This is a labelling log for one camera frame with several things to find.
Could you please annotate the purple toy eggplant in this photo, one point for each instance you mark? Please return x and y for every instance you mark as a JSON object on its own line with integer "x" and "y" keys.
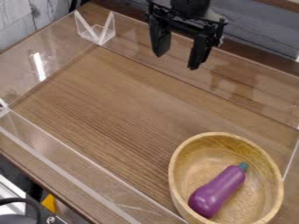
{"x": 209, "y": 197}

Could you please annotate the clear acrylic corner bracket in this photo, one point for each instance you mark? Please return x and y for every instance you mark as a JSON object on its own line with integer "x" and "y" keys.
{"x": 99, "y": 34}

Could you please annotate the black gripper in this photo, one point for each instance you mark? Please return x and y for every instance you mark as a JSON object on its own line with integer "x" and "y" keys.
{"x": 189, "y": 17}

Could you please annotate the yellow black device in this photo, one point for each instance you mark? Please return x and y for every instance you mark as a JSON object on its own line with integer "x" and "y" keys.
{"x": 53, "y": 213}

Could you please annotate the brown wooden bowl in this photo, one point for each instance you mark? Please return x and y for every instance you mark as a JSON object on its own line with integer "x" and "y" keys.
{"x": 199, "y": 160}

